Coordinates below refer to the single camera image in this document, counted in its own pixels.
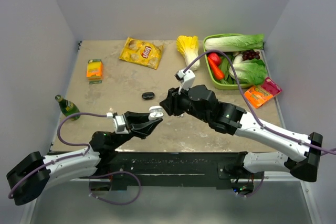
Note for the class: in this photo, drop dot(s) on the black base mount frame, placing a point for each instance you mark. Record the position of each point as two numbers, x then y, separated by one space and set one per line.
181 170

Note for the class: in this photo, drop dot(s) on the red pepper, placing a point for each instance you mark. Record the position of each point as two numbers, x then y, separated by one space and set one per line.
215 58

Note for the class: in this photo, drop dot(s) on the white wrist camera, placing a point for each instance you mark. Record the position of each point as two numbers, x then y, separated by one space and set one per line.
186 79
119 123

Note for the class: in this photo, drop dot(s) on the green plastic basket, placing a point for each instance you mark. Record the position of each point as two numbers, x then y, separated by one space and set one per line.
215 82

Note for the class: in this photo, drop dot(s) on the dark green spinach leaves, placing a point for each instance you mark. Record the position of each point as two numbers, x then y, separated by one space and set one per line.
225 67

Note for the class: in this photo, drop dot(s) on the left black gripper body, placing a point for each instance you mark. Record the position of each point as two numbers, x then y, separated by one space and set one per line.
130 132

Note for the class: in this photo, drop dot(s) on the green glass bottle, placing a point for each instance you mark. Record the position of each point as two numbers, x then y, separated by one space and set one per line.
67 107

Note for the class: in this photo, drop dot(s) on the white earbud charging case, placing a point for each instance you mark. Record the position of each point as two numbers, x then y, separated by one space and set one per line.
155 112

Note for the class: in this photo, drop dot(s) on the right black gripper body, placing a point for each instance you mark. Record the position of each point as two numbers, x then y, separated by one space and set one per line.
184 105

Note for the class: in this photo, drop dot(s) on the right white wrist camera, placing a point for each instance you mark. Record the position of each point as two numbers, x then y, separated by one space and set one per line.
186 79

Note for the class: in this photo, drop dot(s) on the green lettuce head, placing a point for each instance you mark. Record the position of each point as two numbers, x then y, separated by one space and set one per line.
250 71

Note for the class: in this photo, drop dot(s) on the dark purple grapes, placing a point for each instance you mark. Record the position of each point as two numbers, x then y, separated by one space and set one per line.
250 55

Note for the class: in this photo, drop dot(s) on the black earbud charging case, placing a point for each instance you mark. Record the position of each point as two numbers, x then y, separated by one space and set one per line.
148 95

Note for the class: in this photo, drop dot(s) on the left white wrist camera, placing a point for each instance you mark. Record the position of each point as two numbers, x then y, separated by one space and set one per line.
119 123

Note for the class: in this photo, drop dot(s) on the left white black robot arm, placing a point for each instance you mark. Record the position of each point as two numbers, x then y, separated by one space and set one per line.
36 173

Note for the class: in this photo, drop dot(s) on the yellow napa cabbage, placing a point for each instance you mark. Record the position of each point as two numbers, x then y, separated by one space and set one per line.
188 47

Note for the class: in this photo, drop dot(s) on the yellow Lays chips bag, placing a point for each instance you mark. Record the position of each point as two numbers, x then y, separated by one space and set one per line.
141 53

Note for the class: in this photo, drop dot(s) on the long green white cabbage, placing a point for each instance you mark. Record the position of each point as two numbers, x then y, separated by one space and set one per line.
234 42

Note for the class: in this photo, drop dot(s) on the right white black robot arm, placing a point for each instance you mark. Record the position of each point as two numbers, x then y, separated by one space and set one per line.
295 153

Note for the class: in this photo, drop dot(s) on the orange pink snack packet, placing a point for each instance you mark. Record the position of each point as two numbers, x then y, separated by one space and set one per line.
258 95

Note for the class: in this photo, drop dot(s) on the orange carrot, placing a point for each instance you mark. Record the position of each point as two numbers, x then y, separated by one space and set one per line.
218 74

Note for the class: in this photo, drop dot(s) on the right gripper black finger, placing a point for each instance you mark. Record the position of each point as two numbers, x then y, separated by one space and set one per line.
173 95
169 106

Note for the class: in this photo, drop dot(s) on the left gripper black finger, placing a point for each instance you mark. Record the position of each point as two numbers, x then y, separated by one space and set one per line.
143 119
144 129

